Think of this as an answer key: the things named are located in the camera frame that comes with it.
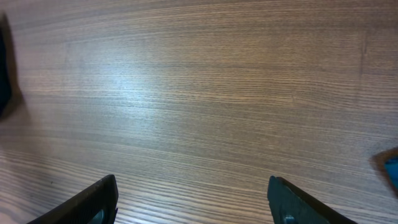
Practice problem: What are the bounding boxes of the blue garment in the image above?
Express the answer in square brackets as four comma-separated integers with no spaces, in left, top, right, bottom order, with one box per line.
[384,157,398,189]

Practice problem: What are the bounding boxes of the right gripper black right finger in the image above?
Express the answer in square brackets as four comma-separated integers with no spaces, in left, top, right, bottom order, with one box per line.
[267,176,356,224]

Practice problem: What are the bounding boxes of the dark green shorts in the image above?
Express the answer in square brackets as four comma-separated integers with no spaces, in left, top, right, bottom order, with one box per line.
[1,14,12,115]

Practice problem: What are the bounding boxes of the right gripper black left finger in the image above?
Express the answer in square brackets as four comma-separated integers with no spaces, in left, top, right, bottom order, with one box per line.
[29,174,119,224]

